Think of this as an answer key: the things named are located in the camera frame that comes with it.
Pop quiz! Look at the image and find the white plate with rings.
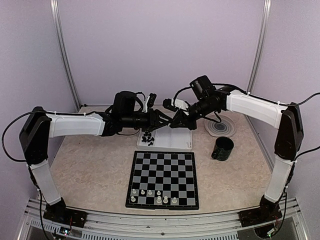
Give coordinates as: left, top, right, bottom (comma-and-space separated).
204, 116, 236, 138

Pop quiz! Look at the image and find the right aluminium frame post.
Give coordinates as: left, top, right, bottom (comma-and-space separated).
247, 0, 272, 93

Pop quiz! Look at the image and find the black and silver chessboard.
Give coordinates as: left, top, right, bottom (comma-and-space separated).
125, 150, 200, 211

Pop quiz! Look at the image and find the dark green mug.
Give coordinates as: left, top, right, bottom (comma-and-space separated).
211, 136, 234, 162

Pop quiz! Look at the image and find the white plastic divided tray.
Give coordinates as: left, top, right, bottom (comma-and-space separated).
137, 126, 193, 152

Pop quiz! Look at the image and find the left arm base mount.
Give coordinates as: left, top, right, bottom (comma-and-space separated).
43, 208, 87, 228

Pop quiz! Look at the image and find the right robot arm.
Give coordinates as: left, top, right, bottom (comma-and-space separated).
163, 75, 304, 222

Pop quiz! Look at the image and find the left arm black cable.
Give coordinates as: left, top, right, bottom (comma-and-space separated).
1, 112, 33, 162

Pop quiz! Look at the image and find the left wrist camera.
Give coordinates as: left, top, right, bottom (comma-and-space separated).
143, 93, 157, 113

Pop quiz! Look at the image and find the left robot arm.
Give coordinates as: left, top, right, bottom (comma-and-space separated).
19, 90, 172, 223

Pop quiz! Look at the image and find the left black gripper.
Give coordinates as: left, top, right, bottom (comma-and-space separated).
121, 108, 173, 132

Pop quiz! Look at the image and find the left aluminium frame post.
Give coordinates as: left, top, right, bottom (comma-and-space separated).
50, 0, 82, 110

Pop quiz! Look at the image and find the white chess rook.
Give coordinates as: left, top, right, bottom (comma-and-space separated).
163, 196, 168, 204

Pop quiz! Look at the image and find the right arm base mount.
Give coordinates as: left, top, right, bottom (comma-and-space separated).
238, 208, 283, 228

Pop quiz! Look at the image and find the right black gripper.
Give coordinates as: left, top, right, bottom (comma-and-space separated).
169, 97, 218, 130

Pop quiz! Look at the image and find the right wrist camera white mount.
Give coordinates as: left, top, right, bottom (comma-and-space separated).
162, 98, 189, 112

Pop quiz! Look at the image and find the aluminium frame post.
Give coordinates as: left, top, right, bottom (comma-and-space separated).
50, 0, 82, 110
247, 0, 272, 93

